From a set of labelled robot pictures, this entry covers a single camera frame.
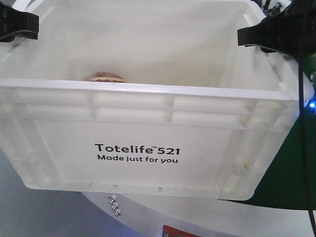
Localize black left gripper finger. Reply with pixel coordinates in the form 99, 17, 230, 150
0, 4, 39, 42

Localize white plastic tote box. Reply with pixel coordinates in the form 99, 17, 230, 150
0, 0, 299, 200

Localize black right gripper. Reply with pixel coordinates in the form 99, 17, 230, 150
237, 0, 316, 57

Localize brown toy football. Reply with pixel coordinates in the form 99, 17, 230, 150
83, 72, 126, 83

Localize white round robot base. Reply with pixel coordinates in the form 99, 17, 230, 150
83, 192, 314, 237

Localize green circuit board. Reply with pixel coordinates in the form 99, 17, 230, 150
310, 72, 316, 83

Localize black cable right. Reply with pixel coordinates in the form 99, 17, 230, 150
297, 4, 316, 237

